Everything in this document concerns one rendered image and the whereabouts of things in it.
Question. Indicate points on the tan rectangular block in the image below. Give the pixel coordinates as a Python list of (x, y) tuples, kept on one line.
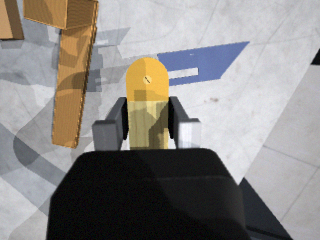
[(10, 22)]

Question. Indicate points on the wooden sliding bevel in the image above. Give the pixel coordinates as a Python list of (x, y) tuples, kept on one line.
[(147, 87)]

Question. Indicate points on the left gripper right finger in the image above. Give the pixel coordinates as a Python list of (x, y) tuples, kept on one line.
[(185, 131)]

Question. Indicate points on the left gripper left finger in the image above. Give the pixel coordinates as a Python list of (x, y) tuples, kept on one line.
[(109, 134)]

